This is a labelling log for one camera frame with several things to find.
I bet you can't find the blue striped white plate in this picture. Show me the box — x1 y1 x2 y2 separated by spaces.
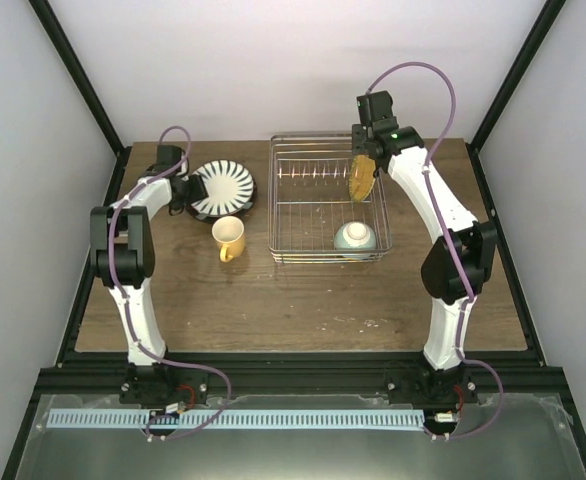
191 159 256 219

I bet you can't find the yellow woven bamboo plate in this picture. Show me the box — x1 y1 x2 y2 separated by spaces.
349 154 376 203

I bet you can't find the green dotted white bowl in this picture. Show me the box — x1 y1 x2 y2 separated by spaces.
333 221 376 260

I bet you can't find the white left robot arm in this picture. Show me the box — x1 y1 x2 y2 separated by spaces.
89 144 206 367

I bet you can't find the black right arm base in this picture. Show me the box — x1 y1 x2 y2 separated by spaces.
383 361 477 406

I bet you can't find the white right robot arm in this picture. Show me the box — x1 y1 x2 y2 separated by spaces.
349 91 497 403

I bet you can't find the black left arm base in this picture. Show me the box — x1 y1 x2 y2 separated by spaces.
119 364 209 409

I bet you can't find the dark multicolour rimmed plate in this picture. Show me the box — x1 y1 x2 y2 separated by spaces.
185 159 257 223

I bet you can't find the yellow ceramic mug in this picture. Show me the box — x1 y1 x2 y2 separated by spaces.
212 216 246 263

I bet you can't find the steel wire dish rack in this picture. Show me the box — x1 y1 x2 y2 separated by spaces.
268 132 392 264

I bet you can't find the black aluminium frame post right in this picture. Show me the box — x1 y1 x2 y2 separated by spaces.
470 0 569 146

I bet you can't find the black aluminium frame post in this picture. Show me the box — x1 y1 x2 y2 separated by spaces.
470 0 569 146
26 0 127 156

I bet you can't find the black aluminium frame post left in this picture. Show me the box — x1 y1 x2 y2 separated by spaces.
26 0 127 156

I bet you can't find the black front frame rail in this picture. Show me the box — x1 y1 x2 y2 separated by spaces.
34 352 568 395

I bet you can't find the light blue slotted cable duct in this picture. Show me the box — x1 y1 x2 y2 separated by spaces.
44 408 425 431

